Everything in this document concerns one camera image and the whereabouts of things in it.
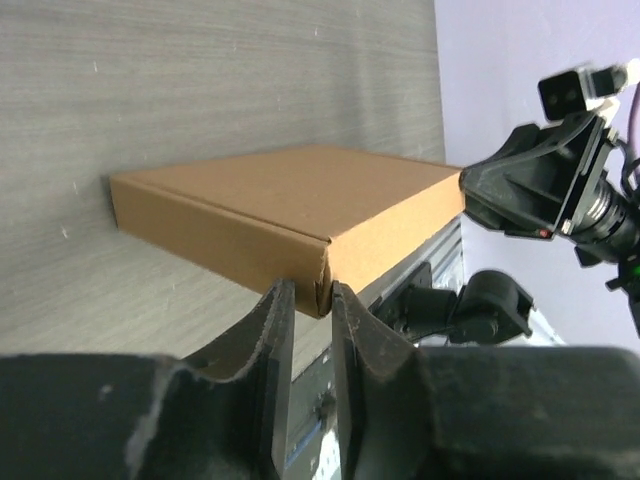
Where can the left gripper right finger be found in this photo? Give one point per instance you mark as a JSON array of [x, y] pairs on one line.
[[407, 412]]

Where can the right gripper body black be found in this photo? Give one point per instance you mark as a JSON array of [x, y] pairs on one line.
[[587, 199]]

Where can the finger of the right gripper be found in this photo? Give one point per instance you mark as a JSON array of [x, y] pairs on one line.
[[520, 190]]

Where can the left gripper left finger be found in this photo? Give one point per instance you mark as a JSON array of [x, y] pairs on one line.
[[220, 413]]

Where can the small cardboard box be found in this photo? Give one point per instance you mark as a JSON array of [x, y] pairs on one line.
[[313, 215]]

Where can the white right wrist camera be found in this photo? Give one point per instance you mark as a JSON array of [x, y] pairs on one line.
[[584, 88]]

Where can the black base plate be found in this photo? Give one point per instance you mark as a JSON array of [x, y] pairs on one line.
[[312, 443]]

